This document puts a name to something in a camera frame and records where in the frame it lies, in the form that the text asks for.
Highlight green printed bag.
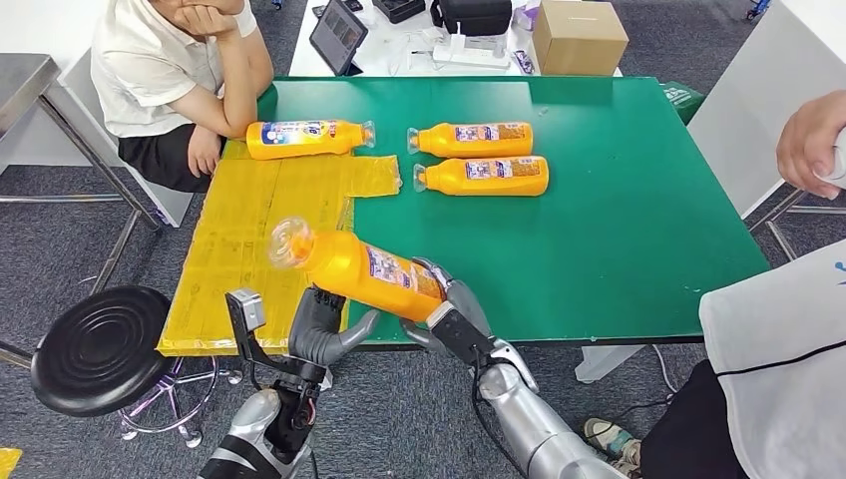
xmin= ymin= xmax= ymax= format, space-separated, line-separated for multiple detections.
xmin=659 ymin=80 xmax=707 ymax=126

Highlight steel table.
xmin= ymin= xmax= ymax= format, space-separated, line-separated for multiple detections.
xmin=0 ymin=54 xmax=165 ymax=371

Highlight black phone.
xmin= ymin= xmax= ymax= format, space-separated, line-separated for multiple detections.
xmin=311 ymin=0 xmax=365 ymax=19

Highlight black tray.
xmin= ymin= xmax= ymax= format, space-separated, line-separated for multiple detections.
xmin=371 ymin=0 xmax=427 ymax=25

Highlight black bag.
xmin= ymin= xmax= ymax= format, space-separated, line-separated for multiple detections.
xmin=430 ymin=0 xmax=514 ymax=37

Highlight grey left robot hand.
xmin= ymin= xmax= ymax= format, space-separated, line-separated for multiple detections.
xmin=288 ymin=285 xmax=381 ymax=368

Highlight white power strip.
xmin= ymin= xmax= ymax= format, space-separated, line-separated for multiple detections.
xmin=431 ymin=23 xmax=512 ymax=71

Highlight black tablet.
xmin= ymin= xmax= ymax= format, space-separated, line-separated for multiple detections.
xmin=308 ymin=0 xmax=369 ymax=78

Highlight seated person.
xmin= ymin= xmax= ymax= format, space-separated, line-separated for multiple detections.
xmin=90 ymin=0 xmax=275 ymax=195

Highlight black round stool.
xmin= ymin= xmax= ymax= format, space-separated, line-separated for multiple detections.
xmin=30 ymin=285 xmax=244 ymax=449

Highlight orange detergent bottle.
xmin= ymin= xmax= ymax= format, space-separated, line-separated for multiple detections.
xmin=267 ymin=217 xmax=451 ymax=324
xmin=412 ymin=156 xmax=551 ymax=199
xmin=245 ymin=119 xmax=377 ymax=162
xmin=406 ymin=121 xmax=535 ymax=160

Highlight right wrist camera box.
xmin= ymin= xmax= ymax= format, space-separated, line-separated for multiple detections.
xmin=426 ymin=301 xmax=497 ymax=367

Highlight white table leg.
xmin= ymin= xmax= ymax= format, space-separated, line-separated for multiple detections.
xmin=573 ymin=343 xmax=643 ymax=385

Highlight standing person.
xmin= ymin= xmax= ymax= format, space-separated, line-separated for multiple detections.
xmin=583 ymin=90 xmax=846 ymax=479

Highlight brown cardboard box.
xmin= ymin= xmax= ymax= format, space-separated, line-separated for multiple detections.
xmin=532 ymin=0 xmax=630 ymax=77

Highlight white bench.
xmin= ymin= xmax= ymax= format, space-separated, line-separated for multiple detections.
xmin=54 ymin=44 xmax=195 ymax=231

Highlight yellow taped cardboard sheet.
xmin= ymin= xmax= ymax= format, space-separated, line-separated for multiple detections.
xmin=156 ymin=139 xmax=402 ymax=358

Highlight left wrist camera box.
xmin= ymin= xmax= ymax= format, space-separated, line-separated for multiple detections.
xmin=225 ymin=288 xmax=267 ymax=332

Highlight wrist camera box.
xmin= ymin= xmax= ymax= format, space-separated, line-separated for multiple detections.
xmin=225 ymin=288 xmax=267 ymax=332
xmin=426 ymin=301 xmax=497 ymax=367

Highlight white floor cable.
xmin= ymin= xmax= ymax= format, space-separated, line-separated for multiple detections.
xmin=650 ymin=344 xmax=690 ymax=410

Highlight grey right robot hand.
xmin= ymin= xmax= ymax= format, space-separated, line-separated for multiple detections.
xmin=399 ymin=255 xmax=496 ymax=355

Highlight white side table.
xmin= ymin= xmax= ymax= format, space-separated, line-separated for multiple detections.
xmin=686 ymin=0 xmax=846 ymax=272

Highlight purple white tissue pack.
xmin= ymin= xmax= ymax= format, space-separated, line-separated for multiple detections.
xmin=514 ymin=0 xmax=543 ymax=31

